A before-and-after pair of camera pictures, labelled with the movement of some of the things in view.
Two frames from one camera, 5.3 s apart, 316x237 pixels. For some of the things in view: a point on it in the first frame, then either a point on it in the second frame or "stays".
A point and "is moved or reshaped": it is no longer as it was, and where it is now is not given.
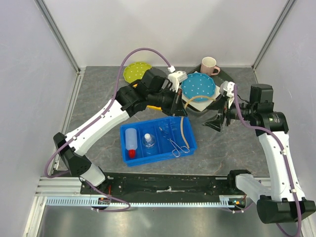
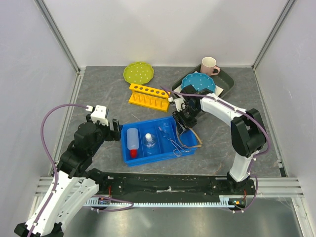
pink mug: (208, 66) stays
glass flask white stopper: (148, 140) stays
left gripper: (176, 108) -> (112, 135)
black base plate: (165, 184) stays
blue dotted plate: (198, 86) stays
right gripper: (216, 124) -> (178, 115)
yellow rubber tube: (182, 116) is moved or reshaped
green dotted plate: (136, 71) stays
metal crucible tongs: (176, 152) stays
